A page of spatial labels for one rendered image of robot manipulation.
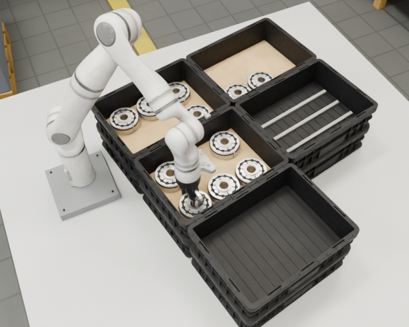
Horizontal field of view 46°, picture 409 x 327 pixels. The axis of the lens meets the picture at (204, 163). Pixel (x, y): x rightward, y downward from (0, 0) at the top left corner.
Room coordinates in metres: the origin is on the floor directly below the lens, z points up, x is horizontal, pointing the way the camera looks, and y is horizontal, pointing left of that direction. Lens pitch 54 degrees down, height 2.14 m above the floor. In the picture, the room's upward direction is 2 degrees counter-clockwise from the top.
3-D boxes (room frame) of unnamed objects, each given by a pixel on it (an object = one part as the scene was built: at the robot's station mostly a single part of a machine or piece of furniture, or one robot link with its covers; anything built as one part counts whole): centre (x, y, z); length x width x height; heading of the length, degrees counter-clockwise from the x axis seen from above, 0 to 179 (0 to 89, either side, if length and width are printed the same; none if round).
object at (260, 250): (0.66, -0.19, 0.87); 0.40 x 0.30 x 0.11; 124
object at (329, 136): (1.13, -0.35, 0.92); 0.40 x 0.30 x 0.02; 124
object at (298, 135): (1.13, -0.35, 0.87); 0.40 x 0.30 x 0.11; 124
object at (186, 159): (0.81, 0.06, 1.12); 0.09 x 0.07 x 0.15; 131
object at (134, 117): (1.16, 0.28, 0.86); 0.10 x 0.10 x 0.01
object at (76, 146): (1.00, 0.44, 0.98); 0.09 x 0.09 x 0.17; 5
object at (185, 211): (0.79, 0.03, 0.86); 0.10 x 0.10 x 0.01
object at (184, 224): (0.91, -0.02, 0.92); 0.40 x 0.30 x 0.02; 124
